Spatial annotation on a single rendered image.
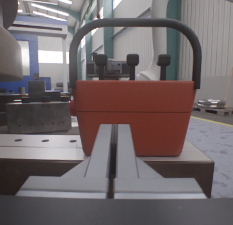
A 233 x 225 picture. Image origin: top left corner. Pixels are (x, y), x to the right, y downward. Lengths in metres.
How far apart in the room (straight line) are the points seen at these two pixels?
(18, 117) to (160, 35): 1.06
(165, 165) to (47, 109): 1.13
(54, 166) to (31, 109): 1.06
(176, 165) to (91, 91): 0.17
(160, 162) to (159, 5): 0.59
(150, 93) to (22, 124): 1.18
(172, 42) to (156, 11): 9.06
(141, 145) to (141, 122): 0.04
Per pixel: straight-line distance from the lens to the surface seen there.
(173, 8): 10.30
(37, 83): 1.44
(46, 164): 0.30
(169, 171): 0.30
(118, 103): 0.26
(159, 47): 0.71
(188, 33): 0.28
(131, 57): 0.31
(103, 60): 0.30
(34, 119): 1.35
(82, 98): 0.26
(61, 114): 1.34
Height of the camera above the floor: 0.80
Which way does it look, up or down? 8 degrees down
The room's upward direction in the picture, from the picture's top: straight up
